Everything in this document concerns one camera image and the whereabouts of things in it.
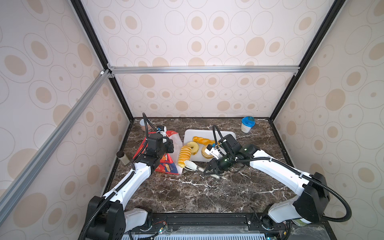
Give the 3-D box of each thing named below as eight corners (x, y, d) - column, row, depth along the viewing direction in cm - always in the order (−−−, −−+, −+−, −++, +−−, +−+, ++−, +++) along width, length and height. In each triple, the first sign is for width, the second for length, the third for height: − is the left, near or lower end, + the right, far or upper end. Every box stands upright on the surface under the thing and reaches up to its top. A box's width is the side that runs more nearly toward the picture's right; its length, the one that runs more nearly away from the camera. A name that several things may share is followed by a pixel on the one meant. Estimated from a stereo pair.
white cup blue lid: (240, 134, 113) (244, 124, 104) (238, 126, 118) (242, 116, 109) (251, 134, 113) (256, 124, 104) (249, 126, 118) (253, 116, 109)
